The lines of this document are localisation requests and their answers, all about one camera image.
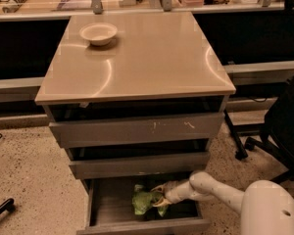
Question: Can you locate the green rice chip bag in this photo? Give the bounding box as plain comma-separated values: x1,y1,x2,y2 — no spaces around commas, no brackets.
131,184,169,216

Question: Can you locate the black chair leg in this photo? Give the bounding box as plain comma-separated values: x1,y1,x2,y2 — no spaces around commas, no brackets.
0,198,15,214

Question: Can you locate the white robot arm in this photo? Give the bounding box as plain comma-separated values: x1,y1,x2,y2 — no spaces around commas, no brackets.
154,171,294,235

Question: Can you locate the grey drawer cabinet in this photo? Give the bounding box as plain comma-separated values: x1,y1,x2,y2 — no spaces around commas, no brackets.
34,11,237,235

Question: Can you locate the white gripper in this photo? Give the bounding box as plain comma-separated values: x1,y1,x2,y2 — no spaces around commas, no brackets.
151,179,194,208

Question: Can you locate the grey drawer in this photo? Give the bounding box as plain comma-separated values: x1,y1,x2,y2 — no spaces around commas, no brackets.
50,113,223,149
76,172,211,235
69,152,210,179

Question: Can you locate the bottom grey drawer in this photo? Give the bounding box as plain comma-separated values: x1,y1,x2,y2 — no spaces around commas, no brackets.
76,172,211,235

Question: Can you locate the long background workbench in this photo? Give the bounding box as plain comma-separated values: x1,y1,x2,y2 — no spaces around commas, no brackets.
0,0,287,129

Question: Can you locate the black office chair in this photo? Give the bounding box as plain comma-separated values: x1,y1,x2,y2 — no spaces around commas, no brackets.
244,76,294,183

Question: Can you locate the top grey drawer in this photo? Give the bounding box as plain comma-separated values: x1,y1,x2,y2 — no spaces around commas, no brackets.
50,113,223,149

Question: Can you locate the middle grey drawer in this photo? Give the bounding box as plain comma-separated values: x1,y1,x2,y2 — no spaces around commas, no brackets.
69,152,210,179

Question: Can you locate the white bowl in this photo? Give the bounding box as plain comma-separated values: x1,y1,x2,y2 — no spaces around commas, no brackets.
79,23,118,46

